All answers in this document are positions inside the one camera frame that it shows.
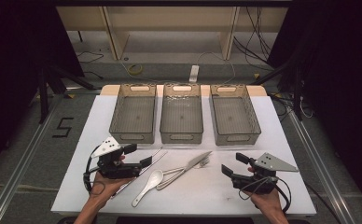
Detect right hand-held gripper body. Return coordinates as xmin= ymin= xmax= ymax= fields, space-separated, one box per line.
xmin=230 ymin=151 xmax=299 ymax=196

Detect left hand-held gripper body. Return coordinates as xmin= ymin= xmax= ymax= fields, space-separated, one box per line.
xmin=90 ymin=135 xmax=144 ymax=180

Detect metal chopstick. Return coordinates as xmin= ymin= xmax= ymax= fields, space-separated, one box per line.
xmin=110 ymin=147 xmax=163 ymax=200
xmin=119 ymin=150 xmax=169 ymax=191

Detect white ceramic spoon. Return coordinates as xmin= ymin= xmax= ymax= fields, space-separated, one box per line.
xmin=131 ymin=169 xmax=164 ymax=208

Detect transparent grey plastic bin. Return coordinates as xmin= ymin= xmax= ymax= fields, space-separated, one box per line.
xmin=108 ymin=83 xmax=158 ymax=145
xmin=160 ymin=83 xmax=204 ymax=145
xmin=209 ymin=83 xmax=262 ymax=147

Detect person's left hand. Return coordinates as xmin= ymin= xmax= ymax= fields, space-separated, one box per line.
xmin=89 ymin=172 xmax=134 ymax=203

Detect person's right hand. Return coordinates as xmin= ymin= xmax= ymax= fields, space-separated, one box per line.
xmin=244 ymin=188 xmax=285 ymax=217

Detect black metal stand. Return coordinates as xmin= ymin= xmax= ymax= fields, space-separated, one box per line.
xmin=37 ymin=64 xmax=98 ymax=124
xmin=253 ymin=59 xmax=305 ymax=122

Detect white power strip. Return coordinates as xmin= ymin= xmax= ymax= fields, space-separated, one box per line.
xmin=188 ymin=64 xmax=200 ymax=84

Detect light wooden desk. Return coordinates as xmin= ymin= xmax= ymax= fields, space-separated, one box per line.
xmin=56 ymin=6 xmax=289 ymax=62

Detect black curtain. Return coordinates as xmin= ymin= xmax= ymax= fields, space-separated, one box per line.
xmin=267 ymin=0 xmax=362 ymax=216
xmin=0 ymin=0 xmax=85 ymax=175

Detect thin grey gripper cable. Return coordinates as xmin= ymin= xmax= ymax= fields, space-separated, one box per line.
xmin=238 ymin=175 xmax=278 ymax=201

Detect silver fork with wire handle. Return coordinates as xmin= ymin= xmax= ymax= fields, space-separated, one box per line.
xmin=162 ymin=156 xmax=211 ymax=175

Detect silver knife with wire handle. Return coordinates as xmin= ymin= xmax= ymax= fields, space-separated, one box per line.
xmin=155 ymin=150 xmax=214 ymax=191

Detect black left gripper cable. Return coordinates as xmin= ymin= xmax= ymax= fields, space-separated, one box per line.
xmin=82 ymin=146 xmax=107 ymax=197

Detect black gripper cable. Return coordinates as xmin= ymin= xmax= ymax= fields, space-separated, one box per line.
xmin=273 ymin=176 xmax=293 ymax=215
xmin=82 ymin=146 xmax=107 ymax=197

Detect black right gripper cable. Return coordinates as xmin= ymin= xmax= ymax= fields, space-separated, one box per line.
xmin=273 ymin=176 xmax=293 ymax=215

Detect aluminium floor rail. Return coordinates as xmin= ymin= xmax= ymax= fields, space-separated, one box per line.
xmin=287 ymin=108 xmax=357 ymax=224
xmin=0 ymin=92 xmax=68 ymax=224

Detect tangled cables beside table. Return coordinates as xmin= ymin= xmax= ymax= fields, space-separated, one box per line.
xmin=271 ymin=92 xmax=313 ymax=121

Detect yellow coiled cable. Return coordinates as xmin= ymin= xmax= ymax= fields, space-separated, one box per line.
xmin=127 ymin=63 xmax=145 ymax=77

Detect white floor cable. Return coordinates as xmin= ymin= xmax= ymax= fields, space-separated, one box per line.
xmin=197 ymin=50 xmax=237 ymax=85

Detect thin black floor cable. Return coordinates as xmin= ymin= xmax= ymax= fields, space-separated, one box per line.
xmin=76 ymin=50 xmax=104 ymax=80

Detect bundle of black cables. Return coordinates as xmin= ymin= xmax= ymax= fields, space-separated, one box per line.
xmin=233 ymin=6 xmax=273 ymax=71

